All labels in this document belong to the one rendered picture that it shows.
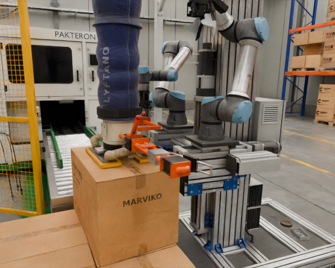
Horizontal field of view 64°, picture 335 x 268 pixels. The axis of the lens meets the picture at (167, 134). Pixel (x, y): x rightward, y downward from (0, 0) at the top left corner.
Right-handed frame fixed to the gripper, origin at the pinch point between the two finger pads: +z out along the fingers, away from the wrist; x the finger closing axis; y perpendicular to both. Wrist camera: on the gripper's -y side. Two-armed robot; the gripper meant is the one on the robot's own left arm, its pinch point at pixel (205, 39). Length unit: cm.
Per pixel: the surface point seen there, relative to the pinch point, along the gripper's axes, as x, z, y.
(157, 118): -368, 92, -101
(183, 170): 28, 44, 21
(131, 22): -26.1, -9.0, 24.8
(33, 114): -144, 47, 80
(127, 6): -26.0, -15.4, 26.1
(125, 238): -6, 87, 34
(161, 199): -8, 71, 16
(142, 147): 1, 43, 27
